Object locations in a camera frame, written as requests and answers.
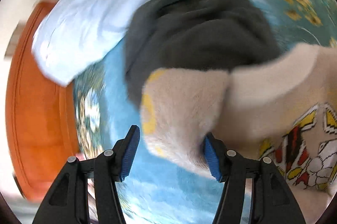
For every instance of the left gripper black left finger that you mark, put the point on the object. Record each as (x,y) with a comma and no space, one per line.
(110,167)

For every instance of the dark grey garment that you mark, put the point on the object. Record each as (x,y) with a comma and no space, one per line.
(194,34)

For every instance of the beige fuzzy sweater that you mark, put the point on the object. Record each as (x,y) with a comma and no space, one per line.
(284,109)

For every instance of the orange wooden bed frame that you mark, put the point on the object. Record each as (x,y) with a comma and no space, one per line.
(40,116)

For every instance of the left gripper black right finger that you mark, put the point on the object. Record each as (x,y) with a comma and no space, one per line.
(231,169)

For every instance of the teal floral bed blanket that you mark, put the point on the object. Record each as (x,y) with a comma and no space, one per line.
(158,190)

